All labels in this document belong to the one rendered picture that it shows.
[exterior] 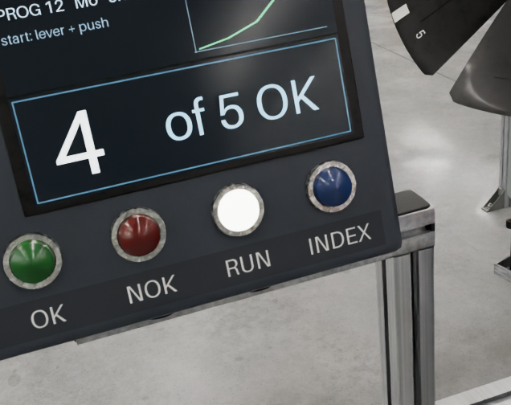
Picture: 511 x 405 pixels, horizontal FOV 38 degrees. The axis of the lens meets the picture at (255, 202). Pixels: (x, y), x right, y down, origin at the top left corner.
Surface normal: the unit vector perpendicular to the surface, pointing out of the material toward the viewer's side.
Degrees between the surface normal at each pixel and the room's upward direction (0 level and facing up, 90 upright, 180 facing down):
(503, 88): 46
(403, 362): 90
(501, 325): 0
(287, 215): 75
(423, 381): 90
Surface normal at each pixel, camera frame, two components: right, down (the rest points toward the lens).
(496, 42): -0.46, -0.30
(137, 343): -0.11, -0.89
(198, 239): 0.27, 0.14
